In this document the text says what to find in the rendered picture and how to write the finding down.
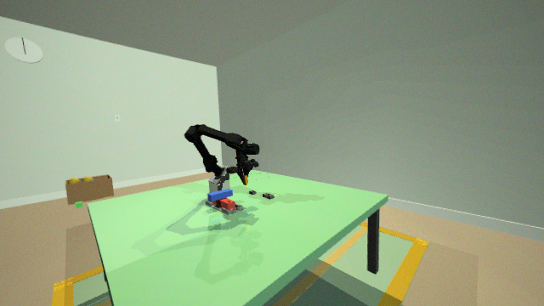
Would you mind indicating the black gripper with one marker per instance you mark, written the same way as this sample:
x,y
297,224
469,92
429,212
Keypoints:
x,y
238,169

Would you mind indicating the red long block with two sockets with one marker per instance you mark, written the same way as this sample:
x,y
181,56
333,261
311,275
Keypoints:
x,y
226,203

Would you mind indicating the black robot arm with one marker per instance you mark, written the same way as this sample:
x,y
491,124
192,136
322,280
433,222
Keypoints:
x,y
233,140

